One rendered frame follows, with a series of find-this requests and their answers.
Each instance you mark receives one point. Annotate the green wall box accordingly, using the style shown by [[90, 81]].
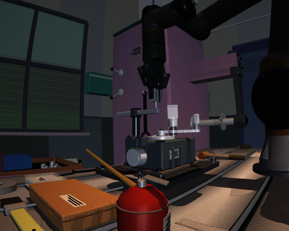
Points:
[[98, 84]]

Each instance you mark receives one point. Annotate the red oil can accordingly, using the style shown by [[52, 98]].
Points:
[[142, 209]]

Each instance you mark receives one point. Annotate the silver index plate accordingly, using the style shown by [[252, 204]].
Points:
[[159, 138]]

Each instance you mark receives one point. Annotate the dark dividing head body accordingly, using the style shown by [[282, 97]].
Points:
[[163, 154]]

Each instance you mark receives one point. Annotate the orange wooden box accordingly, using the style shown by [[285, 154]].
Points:
[[62, 204]]

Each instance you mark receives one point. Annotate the ceiling light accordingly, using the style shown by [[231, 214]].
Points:
[[196, 1]]

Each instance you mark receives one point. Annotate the blue box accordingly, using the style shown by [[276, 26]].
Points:
[[16, 162]]

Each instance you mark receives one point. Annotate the white and black plunger pin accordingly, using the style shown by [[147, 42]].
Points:
[[172, 113]]

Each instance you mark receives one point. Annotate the tan ruler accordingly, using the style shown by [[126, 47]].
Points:
[[199, 223]]

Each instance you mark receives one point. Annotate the dark framed window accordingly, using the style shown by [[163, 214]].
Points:
[[55, 36]]

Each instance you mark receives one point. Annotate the brown wooden tray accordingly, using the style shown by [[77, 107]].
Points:
[[69, 164]]

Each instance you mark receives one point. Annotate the grey steel disc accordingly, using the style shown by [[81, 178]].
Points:
[[4, 189]]

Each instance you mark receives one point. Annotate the grey round spindle nose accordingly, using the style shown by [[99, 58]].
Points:
[[134, 157]]

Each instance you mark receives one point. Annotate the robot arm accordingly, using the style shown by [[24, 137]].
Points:
[[279, 96]]

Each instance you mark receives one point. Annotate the red head mallet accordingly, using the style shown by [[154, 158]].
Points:
[[201, 155]]

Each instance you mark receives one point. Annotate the silver round bush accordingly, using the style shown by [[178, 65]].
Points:
[[52, 164], [43, 165]]

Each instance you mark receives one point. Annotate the tan flat bar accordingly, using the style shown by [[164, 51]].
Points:
[[157, 180]]

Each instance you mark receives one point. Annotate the blue locker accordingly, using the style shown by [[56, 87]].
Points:
[[250, 96]]

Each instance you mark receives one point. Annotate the purple milling machine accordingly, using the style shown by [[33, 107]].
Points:
[[183, 48]]

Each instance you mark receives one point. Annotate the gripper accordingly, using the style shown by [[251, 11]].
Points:
[[153, 60]]

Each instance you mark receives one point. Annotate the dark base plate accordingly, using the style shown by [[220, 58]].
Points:
[[202, 166]]

